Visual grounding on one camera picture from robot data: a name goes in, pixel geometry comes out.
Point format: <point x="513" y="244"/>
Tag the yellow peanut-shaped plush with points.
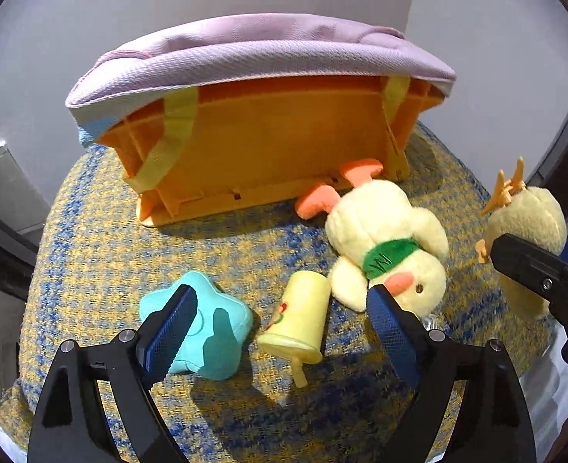
<point x="530" y="217"/>

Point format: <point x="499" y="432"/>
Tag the teal star plush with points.
<point x="216" y="342"/>

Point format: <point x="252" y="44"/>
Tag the white panel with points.
<point x="4" y="188"/>

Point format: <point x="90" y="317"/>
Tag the yellow duck plush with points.
<point x="385" y="222"/>

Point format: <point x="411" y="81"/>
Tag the yellow and blue plaid blanket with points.
<point x="96" y="260"/>

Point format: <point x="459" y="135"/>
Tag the orange basket with pink liner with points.
<point x="264" y="53"/>

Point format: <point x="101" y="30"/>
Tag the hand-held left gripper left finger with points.
<point x="168" y="333"/>

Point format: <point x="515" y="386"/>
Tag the yellow popsicle toy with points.
<point x="298" y="313"/>

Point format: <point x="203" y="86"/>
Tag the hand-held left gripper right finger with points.
<point x="392" y="333"/>

